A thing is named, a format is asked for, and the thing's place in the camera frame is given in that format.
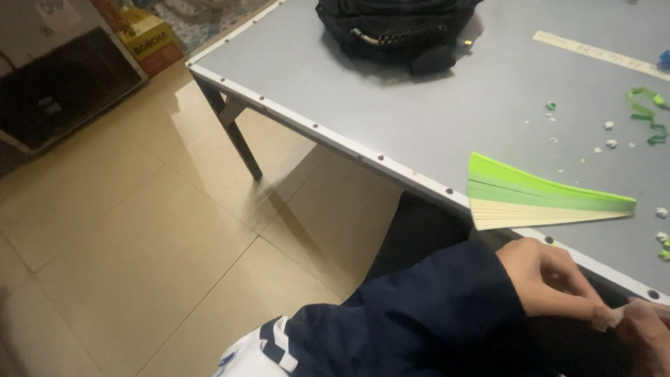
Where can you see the small blue object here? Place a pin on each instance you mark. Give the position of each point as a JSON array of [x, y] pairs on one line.
[[665, 59]]

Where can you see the patterned grey rug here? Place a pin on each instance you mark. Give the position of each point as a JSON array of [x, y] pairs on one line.
[[209, 18]]

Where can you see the long cream paper strip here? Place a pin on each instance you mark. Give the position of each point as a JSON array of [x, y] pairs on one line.
[[596, 54]]

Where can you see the person's left hand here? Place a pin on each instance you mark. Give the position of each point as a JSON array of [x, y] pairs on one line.
[[534, 277]]

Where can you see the small green folded paper star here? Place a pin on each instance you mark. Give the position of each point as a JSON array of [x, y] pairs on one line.
[[550, 106], [665, 254]]

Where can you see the scattered small white paper bits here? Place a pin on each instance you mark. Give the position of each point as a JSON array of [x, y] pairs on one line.
[[610, 125]]

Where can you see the small white paper piece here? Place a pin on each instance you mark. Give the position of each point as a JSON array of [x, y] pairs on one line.
[[609, 317]]

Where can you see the black backpack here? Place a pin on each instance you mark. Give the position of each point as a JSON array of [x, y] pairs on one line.
[[398, 29]]

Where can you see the dark cabinet with white frame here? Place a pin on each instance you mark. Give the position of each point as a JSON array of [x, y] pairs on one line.
[[63, 89]]

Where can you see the green curled paper strip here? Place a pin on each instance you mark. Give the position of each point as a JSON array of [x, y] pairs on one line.
[[646, 96], [654, 128]]

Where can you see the fan of green cream paper strips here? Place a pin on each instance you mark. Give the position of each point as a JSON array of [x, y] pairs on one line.
[[515, 199]]

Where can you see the person's right hand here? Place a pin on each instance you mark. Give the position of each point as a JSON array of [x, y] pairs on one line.
[[649, 335]]

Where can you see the person's right fingers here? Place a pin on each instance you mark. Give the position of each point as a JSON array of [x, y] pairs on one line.
[[641, 314]]

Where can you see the yellow cardboard carton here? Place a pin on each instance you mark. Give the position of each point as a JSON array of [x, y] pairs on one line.
[[149, 42]]

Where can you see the person's black trousers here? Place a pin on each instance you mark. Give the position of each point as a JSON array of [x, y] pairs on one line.
[[418, 235]]

